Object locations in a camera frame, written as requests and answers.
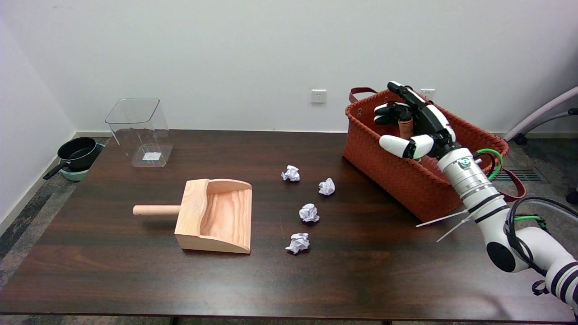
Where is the red woven basket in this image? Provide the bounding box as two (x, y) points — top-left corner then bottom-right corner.
(343, 87), (526, 223)

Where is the floor vent grille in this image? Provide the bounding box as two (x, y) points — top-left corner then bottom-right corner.
(490, 168), (542, 182)

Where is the green pot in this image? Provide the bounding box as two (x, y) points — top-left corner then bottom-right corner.
(61, 144), (105, 181)

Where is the black frying pan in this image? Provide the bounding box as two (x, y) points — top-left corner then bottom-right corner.
(43, 137), (98, 180)

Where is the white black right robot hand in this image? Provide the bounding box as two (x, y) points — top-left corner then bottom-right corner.
(373, 80), (461, 159)

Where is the wooden dustpan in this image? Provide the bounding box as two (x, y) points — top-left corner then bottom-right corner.
(133, 179), (252, 254)

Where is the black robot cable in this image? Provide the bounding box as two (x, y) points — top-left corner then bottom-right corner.
(503, 196), (578, 296)

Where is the clear plastic container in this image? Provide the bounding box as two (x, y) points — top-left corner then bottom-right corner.
(105, 98), (173, 168)

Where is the white zip tie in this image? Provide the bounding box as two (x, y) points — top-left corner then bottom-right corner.
(436, 214), (473, 243)
(415, 209), (470, 228)

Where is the brown straw hand broom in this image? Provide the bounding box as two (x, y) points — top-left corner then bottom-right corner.
(398, 118), (416, 139)

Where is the green robot cable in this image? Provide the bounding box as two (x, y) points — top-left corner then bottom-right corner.
(474, 148), (503, 181)

